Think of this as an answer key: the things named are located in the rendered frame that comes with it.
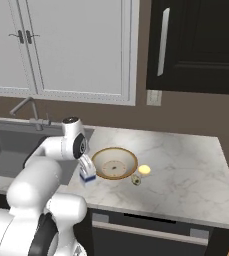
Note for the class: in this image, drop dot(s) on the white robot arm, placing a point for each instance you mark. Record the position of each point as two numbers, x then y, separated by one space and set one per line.
36 186

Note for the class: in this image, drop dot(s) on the cream bowl with brown rim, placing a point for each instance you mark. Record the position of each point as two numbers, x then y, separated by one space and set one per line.
114 164

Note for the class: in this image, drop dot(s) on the white and blue milk carton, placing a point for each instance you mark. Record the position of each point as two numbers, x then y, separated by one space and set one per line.
87 170

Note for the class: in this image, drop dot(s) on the grey kitchen sink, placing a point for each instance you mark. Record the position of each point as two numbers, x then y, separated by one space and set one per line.
6 150

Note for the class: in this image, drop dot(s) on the pale yellow egg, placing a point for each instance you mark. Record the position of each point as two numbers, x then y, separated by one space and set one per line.
144 169

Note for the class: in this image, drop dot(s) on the small green speckled food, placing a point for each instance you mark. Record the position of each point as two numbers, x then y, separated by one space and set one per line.
136 180

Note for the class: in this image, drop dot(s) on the grey metal tap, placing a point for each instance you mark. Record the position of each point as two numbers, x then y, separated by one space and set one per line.
36 116

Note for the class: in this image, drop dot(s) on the black dishwasher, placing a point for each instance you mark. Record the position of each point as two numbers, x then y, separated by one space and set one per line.
152 245

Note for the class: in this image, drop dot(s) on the black cupboard door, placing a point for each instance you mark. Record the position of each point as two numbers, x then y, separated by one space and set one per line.
206 43

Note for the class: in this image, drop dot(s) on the narrow white cupboard door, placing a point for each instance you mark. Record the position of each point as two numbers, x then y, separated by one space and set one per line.
2 60

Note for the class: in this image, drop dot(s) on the white wall socket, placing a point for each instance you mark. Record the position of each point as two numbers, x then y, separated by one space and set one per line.
154 97

